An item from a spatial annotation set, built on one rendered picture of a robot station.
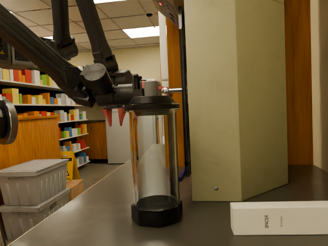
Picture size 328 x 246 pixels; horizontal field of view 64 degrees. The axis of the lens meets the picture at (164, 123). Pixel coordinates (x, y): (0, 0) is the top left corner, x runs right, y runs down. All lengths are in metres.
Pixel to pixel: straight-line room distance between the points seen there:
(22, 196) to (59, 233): 2.28
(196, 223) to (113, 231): 0.15
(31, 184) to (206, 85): 2.30
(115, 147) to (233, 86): 5.34
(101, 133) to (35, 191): 3.55
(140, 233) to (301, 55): 0.79
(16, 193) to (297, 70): 2.50
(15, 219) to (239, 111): 2.56
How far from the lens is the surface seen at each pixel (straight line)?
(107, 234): 0.51
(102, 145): 6.11
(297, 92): 1.02
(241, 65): 0.62
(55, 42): 1.23
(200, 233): 0.49
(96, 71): 0.68
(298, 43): 1.04
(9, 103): 1.30
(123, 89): 0.71
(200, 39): 0.62
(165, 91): 0.65
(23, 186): 2.78
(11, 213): 2.89
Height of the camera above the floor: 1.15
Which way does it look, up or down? 3 degrees down
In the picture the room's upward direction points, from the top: 3 degrees counter-clockwise
